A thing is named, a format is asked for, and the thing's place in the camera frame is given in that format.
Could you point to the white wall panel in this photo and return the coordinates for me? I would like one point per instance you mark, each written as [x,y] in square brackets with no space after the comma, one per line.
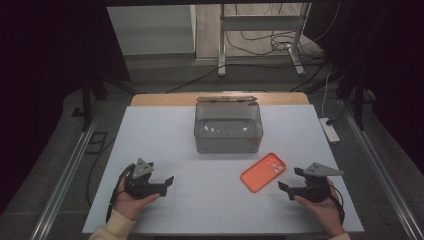
[150,30]

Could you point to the person's left hand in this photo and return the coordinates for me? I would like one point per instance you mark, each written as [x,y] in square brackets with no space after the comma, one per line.
[128,205]

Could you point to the black stand legs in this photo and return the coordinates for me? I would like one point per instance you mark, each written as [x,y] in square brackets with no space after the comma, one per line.
[358,106]
[87,100]

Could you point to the aluminium floor rail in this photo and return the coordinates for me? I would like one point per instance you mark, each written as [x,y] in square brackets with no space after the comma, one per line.
[66,180]
[383,180]

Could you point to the white power strip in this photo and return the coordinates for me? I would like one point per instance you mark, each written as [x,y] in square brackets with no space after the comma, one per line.
[330,131]

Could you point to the wooden table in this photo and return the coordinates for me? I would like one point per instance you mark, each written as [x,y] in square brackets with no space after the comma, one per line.
[160,99]

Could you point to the grey metal stand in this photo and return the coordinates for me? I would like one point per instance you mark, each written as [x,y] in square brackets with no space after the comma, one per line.
[221,40]

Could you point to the clear box lid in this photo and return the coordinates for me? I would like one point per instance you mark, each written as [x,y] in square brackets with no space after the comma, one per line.
[226,98]

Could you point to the person's right hand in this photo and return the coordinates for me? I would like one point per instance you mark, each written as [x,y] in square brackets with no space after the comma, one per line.
[328,213]

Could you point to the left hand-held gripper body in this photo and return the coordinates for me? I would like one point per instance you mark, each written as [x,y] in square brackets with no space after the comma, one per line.
[140,186]

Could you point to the orange phone case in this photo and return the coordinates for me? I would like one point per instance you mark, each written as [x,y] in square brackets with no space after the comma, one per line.
[260,175]

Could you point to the grey transparent storage box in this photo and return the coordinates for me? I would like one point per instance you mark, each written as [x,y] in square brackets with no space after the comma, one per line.
[228,140]

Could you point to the black curtain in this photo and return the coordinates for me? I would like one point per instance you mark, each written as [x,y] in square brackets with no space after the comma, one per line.
[46,66]
[383,66]

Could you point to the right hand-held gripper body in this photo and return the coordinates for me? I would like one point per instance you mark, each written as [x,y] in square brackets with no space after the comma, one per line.
[315,190]

